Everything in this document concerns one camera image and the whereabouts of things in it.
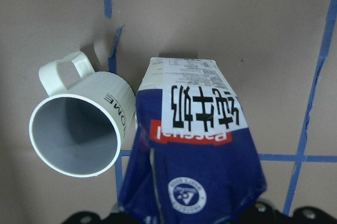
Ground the blue white milk carton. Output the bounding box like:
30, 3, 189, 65
118, 57, 266, 223

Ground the white HOME mug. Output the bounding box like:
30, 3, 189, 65
29, 51, 135, 178

